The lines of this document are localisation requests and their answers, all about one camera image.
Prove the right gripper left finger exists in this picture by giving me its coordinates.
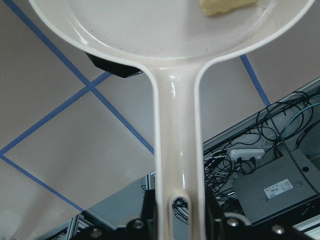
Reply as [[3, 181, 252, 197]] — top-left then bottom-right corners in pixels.
[[140, 189, 159, 240]]

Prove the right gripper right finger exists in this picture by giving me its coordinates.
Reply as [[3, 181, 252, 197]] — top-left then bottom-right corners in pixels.
[[204, 189, 226, 240]]

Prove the beige plastic dustpan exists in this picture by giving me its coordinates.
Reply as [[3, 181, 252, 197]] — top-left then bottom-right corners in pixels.
[[30, 0, 313, 240]]

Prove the white power strip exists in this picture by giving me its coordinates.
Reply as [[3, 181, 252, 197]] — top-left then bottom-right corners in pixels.
[[229, 148, 265, 161]]

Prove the grey network switch box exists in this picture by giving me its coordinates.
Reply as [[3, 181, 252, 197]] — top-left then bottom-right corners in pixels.
[[231, 149, 320, 225]]

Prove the apple core piece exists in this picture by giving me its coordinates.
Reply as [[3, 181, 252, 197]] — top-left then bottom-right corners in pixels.
[[198, 0, 259, 17]]

